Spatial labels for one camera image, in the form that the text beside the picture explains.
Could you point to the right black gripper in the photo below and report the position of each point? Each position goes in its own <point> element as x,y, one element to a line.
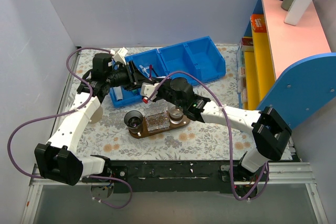
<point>159,90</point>

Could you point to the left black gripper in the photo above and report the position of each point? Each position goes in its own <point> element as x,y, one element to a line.
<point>132,74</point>

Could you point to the clear plastic cup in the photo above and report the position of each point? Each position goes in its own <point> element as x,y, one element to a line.
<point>175,115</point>

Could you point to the clear textured acrylic holder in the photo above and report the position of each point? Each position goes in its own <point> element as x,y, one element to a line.
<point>157,121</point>

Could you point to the dark smoked plastic cup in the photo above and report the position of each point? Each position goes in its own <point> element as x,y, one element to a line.
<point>134,120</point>

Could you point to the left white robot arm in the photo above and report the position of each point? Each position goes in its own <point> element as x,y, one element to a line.
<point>57,160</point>

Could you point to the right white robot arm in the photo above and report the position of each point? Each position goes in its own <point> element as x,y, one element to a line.
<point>270,132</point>

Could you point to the white toothbrush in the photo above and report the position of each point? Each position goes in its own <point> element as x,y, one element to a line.
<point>145,70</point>

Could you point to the red toothbrush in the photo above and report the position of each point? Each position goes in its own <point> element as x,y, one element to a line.
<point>151,70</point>

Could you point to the oval wooden tray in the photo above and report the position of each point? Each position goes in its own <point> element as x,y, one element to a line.
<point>145,133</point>

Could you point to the white tube green cap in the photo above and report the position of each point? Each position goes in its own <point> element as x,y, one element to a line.
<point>135,92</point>

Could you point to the left blue divided bin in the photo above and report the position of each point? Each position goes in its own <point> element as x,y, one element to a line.
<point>150,57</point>

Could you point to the blue divided bin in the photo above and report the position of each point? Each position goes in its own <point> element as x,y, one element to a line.
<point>150,57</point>
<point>199,57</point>

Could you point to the floral table mat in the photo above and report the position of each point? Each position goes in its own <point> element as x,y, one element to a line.
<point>197,141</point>

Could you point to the right blue divided bin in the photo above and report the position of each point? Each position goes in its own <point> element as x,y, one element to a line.
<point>199,57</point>

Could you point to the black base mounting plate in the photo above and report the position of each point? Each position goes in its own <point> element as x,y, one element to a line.
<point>171,176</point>

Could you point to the sponge package box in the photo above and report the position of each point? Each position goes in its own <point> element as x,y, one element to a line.
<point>245,45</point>

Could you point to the orange snack box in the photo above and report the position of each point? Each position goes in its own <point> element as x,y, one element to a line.
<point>258,23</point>

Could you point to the blue pink shelf unit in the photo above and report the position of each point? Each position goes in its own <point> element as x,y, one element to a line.
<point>292,67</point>

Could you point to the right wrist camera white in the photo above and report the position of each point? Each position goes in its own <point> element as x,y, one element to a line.
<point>149,92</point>

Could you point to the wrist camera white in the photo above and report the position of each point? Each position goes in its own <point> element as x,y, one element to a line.
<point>119,55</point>
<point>149,92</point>

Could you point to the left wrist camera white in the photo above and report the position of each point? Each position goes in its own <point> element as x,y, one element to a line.
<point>119,55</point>

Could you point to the aluminium frame rail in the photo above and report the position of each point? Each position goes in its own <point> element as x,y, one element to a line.
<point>289,196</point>

